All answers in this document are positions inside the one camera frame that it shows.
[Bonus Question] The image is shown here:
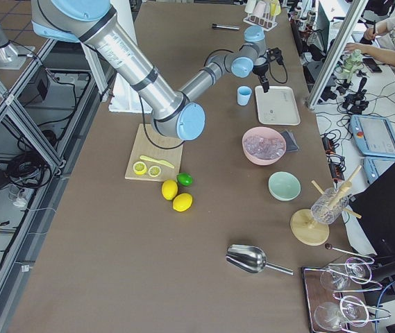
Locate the teach pendant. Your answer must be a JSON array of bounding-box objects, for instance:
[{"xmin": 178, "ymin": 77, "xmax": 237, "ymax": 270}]
[
  {"xmin": 349, "ymin": 114, "xmax": 395, "ymax": 157},
  {"xmin": 363, "ymin": 156, "xmax": 395, "ymax": 185}
]

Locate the long bar spoon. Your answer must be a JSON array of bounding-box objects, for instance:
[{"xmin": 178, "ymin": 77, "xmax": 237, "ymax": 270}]
[{"xmin": 324, "ymin": 243, "xmax": 373, "ymax": 261}]

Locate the pink bowl of ice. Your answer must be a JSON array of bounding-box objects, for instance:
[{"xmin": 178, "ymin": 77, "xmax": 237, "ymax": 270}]
[{"xmin": 242, "ymin": 126, "xmax": 287, "ymax": 166}]

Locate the wine glass upper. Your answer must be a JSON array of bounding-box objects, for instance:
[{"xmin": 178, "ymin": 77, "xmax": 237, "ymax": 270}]
[{"xmin": 320, "ymin": 257, "xmax": 383, "ymax": 293}]

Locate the yellow lemon lower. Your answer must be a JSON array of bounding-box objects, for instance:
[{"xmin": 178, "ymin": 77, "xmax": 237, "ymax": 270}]
[{"xmin": 172, "ymin": 193, "xmax": 193, "ymax": 212}]

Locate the lemon half slice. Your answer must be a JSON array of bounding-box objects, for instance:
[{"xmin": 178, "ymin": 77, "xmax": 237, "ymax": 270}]
[{"xmin": 133, "ymin": 161, "xmax": 148, "ymax": 176}]

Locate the teach pendant lower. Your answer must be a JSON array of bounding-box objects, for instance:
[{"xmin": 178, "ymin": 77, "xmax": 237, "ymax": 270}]
[{"xmin": 363, "ymin": 156, "xmax": 395, "ymax": 185}]

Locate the white cup rack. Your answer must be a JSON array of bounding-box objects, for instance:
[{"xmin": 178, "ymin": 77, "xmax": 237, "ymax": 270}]
[{"xmin": 243, "ymin": 0, "xmax": 281, "ymax": 31}]

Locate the seated person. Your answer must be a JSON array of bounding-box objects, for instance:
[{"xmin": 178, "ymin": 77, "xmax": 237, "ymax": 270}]
[{"xmin": 344, "ymin": 6, "xmax": 395, "ymax": 72}]

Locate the grey folded cloth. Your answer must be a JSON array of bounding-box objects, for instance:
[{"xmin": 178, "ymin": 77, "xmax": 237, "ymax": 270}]
[{"xmin": 280, "ymin": 130, "xmax": 299, "ymax": 153}]

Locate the beige rabbit tray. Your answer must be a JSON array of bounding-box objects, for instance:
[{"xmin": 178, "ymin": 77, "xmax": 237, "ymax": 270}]
[{"xmin": 254, "ymin": 85, "xmax": 301, "ymax": 126}]

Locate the black glass holder tray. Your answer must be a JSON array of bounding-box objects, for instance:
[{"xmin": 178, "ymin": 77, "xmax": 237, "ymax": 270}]
[{"xmin": 301, "ymin": 265, "xmax": 360, "ymax": 333}]

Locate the wine glass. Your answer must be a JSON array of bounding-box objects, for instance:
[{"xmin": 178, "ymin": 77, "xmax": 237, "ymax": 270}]
[
  {"xmin": 313, "ymin": 294, "xmax": 392, "ymax": 332},
  {"xmin": 320, "ymin": 257, "xmax": 383, "ymax": 293}
]

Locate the wooden cutting board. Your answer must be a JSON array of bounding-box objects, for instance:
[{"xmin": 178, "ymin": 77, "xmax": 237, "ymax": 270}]
[{"xmin": 125, "ymin": 123, "xmax": 183, "ymax": 182}]

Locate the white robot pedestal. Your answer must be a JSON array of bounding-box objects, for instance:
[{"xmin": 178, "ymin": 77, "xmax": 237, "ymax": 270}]
[{"xmin": 82, "ymin": 0, "xmax": 153, "ymax": 114}]

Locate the aluminium frame post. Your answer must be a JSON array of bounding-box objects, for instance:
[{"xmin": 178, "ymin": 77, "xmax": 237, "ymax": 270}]
[{"xmin": 306, "ymin": 0, "xmax": 368, "ymax": 112}]

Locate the black silver muddler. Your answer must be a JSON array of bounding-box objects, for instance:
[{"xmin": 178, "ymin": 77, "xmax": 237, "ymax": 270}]
[{"xmin": 212, "ymin": 23, "xmax": 239, "ymax": 31}]

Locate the clear glass mug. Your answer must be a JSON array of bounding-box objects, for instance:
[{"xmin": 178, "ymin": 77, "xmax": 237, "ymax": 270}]
[{"xmin": 311, "ymin": 187, "xmax": 349, "ymax": 225}]

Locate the green lime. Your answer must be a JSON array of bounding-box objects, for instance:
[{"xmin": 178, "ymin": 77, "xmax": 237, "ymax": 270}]
[{"xmin": 176, "ymin": 173, "xmax": 194, "ymax": 187}]

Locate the teach pendant upper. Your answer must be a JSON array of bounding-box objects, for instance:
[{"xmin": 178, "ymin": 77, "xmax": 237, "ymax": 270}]
[{"xmin": 349, "ymin": 114, "xmax": 395, "ymax": 157}]

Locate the wine glass lower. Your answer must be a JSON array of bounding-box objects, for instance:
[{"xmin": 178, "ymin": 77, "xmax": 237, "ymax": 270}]
[{"xmin": 313, "ymin": 294, "xmax": 392, "ymax": 332}]

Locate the mint green bowl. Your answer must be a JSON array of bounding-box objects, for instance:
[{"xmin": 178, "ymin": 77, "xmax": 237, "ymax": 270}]
[{"xmin": 268, "ymin": 171, "xmax": 301, "ymax": 201}]

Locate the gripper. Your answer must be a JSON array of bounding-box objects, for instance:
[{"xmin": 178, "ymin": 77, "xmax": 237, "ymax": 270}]
[{"xmin": 252, "ymin": 58, "xmax": 269, "ymax": 93}]

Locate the black monitor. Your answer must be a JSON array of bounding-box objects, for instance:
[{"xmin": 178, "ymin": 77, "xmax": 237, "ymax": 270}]
[{"xmin": 350, "ymin": 163, "xmax": 395, "ymax": 256}]

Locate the wooden cup stand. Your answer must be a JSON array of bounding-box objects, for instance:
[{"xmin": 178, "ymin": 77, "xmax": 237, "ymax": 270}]
[{"xmin": 290, "ymin": 165, "xmax": 362, "ymax": 246}]

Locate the blue plastic cup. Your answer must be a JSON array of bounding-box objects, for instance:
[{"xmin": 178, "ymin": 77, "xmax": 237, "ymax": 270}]
[{"xmin": 237, "ymin": 85, "xmax": 252, "ymax": 106}]

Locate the yellow lemon upper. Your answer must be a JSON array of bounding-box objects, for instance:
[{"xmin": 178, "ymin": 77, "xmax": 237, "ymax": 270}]
[{"xmin": 161, "ymin": 180, "xmax": 178, "ymax": 200}]

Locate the yellow plastic knife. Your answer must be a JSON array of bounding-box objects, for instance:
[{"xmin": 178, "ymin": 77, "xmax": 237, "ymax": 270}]
[{"xmin": 140, "ymin": 155, "xmax": 175, "ymax": 169}]

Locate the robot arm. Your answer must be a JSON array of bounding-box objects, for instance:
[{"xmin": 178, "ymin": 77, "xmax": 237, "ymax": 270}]
[{"xmin": 31, "ymin": 1, "xmax": 267, "ymax": 141}]

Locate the yellow lemon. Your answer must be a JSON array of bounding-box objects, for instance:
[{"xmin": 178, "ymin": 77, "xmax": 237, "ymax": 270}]
[
  {"xmin": 161, "ymin": 180, "xmax": 178, "ymax": 200},
  {"xmin": 172, "ymin": 193, "xmax": 193, "ymax": 212}
]

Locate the metal ice scoop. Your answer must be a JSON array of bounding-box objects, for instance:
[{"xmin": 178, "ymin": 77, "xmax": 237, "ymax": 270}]
[{"xmin": 226, "ymin": 244, "xmax": 294, "ymax": 275}]

